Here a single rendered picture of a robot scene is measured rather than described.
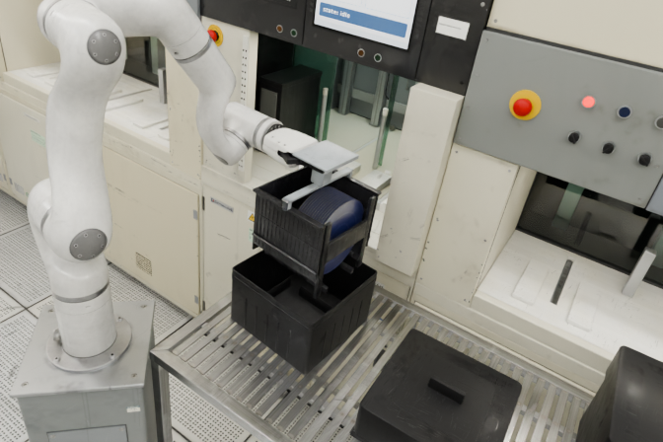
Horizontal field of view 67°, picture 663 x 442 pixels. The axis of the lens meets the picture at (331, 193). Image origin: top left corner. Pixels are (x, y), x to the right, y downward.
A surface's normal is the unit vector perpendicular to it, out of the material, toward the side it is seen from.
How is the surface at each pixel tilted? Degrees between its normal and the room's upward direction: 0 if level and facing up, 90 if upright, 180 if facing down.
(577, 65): 90
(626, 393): 0
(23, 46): 90
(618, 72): 90
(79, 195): 64
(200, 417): 0
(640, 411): 0
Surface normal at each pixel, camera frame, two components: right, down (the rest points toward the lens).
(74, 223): 0.56, 0.03
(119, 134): -0.54, 0.36
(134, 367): 0.12, -0.85
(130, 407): 0.20, 0.52
